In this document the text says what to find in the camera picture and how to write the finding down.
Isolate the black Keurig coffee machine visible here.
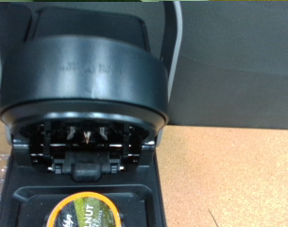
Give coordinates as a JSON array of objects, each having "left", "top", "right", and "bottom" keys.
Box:
[{"left": 0, "top": 1, "right": 184, "bottom": 227}]

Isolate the orange-rimmed coffee pod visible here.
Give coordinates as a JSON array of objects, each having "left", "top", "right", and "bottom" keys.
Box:
[{"left": 49, "top": 191, "right": 122, "bottom": 227}]

